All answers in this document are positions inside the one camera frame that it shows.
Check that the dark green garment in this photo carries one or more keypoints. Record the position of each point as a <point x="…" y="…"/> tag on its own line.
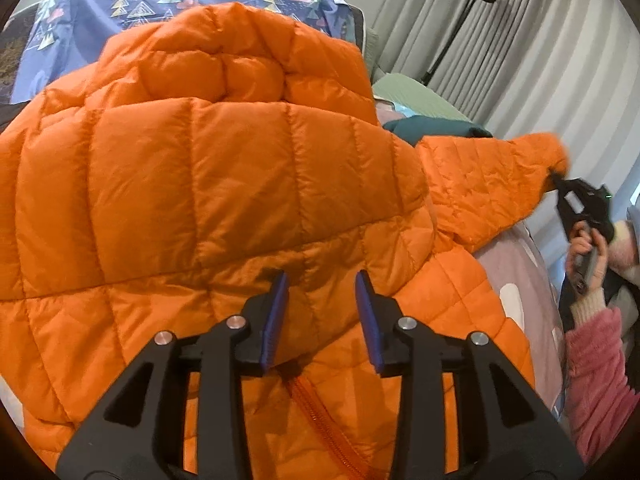
<point x="440" y="127"/>

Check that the grey curtain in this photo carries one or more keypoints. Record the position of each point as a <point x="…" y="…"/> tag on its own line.
<point x="550" y="60"/>

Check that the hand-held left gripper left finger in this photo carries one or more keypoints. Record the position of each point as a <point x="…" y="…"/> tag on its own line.
<point x="277" y="320"/>

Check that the person's right forearm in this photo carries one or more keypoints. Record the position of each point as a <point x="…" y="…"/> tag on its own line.
<point x="595" y="360"/>

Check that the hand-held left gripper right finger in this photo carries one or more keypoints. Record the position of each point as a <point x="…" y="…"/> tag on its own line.
<point x="367" y="320"/>

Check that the person's right hand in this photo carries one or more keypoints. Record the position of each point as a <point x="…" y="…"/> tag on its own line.
<point x="580" y="242"/>

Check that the orange puffer jacket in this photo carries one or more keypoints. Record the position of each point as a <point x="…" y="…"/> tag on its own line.
<point x="200" y="185"/>

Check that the blue tree-print bed sheet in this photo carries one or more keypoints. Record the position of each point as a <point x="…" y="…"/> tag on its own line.
<point x="90" y="25"/>

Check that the large green pillow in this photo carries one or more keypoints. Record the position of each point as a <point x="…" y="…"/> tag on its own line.
<point x="425" y="95"/>

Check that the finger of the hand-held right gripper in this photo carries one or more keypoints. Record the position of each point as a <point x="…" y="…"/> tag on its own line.
<point x="564" y="189"/>

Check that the dark patterned cloth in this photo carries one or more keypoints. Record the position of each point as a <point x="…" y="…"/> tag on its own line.
<point x="15" y="55"/>

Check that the small green pillow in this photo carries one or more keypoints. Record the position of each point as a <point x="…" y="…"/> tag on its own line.
<point x="372" y="50"/>

